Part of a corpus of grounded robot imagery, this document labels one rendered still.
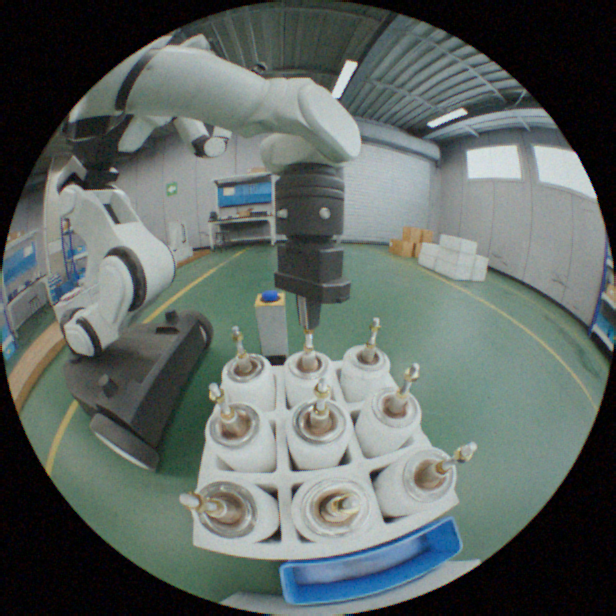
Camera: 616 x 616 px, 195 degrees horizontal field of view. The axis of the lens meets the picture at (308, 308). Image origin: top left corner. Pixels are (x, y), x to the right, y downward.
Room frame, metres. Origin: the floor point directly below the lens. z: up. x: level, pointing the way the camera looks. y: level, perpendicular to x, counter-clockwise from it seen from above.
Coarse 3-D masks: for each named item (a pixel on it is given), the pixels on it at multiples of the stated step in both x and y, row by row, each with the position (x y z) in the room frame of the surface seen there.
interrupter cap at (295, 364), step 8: (296, 360) 0.25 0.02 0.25; (320, 360) 0.25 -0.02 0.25; (296, 368) 0.23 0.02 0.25; (304, 368) 0.23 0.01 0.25; (312, 368) 0.23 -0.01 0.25; (320, 368) 0.23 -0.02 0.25; (328, 368) 0.23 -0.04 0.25; (296, 376) 0.21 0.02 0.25; (304, 376) 0.21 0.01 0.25; (312, 376) 0.21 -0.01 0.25; (320, 376) 0.21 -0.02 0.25
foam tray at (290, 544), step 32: (224, 384) 0.24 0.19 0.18; (384, 384) 0.24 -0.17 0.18; (352, 416) 0.18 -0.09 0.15; (288, 448) 0.12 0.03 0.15; (352, 448) 0.11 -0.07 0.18; (256, 480) 0.05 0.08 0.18; (288, 480) 0.06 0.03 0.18; (288, 512) 0.00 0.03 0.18; (224, 544) -0.07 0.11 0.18; (256, 544) -0.06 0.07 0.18; (288, 544) -0.05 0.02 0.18; (320, 544) -0.05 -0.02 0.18; (352, 544) -0.05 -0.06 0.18
